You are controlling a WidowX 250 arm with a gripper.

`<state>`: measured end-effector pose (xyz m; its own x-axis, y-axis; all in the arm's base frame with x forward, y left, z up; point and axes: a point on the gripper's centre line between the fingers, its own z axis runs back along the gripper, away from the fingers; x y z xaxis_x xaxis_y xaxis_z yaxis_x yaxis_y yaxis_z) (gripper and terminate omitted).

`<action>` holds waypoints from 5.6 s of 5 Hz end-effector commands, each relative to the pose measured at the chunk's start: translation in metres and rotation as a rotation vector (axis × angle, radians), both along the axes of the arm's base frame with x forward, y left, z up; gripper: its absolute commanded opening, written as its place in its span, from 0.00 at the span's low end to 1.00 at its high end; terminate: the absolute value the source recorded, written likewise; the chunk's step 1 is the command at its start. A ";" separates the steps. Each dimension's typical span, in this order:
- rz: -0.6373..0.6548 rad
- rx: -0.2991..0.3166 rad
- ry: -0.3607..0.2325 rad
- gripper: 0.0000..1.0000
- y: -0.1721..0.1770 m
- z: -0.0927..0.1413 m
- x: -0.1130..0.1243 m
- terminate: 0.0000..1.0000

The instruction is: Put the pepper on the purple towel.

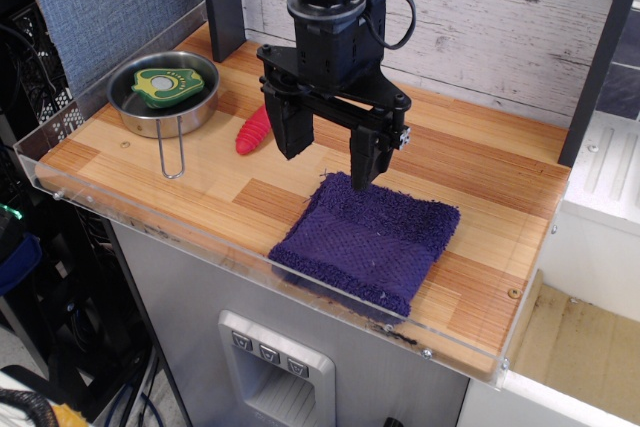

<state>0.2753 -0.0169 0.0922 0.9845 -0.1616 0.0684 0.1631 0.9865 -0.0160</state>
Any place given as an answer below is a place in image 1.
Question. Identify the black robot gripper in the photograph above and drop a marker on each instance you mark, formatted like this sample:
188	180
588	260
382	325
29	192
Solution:
333	71

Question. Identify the green yellow toy pepper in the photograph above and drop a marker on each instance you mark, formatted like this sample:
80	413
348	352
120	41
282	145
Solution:
161	88

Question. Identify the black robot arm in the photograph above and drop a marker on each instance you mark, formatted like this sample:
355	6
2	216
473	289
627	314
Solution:
333	71

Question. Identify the purple towel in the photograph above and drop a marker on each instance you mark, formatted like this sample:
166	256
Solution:
377	244

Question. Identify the red ribbed toy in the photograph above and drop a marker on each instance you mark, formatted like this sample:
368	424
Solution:
253	132

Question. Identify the silver metal pan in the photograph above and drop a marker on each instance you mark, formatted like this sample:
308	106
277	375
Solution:
172	122

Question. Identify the silver toy fridge cabinet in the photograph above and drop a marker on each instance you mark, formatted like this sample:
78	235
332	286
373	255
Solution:
243	354

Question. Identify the clear acrylic table guard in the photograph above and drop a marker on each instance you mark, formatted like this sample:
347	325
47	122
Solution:
499	169

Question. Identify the white toy sink unit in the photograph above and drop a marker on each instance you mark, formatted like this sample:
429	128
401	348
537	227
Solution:
574	357

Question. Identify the dark vertical post right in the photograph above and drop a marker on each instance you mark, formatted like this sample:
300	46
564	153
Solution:
604	53

